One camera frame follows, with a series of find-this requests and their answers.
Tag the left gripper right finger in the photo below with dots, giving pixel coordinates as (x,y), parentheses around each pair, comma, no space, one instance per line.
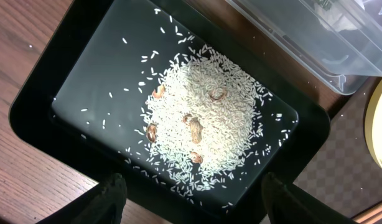
(288,204)

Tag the black plastic tray bin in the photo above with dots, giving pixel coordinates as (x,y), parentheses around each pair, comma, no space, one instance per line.
(42,115)

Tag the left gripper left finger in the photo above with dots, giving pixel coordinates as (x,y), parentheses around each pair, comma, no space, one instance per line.
(104,203)

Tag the clear plastic waste bin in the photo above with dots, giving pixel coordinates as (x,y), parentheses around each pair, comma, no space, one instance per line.
(338,41)

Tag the wooden chopstick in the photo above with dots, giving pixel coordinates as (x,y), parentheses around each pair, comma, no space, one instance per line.
(370,216)

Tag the yellow plate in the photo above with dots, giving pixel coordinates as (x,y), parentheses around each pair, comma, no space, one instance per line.
(373,125)

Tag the brown serving tray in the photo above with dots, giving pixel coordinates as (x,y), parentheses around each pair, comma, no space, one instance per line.
(342,174)

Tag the pile of white rice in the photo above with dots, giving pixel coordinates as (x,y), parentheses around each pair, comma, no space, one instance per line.
(180,110)

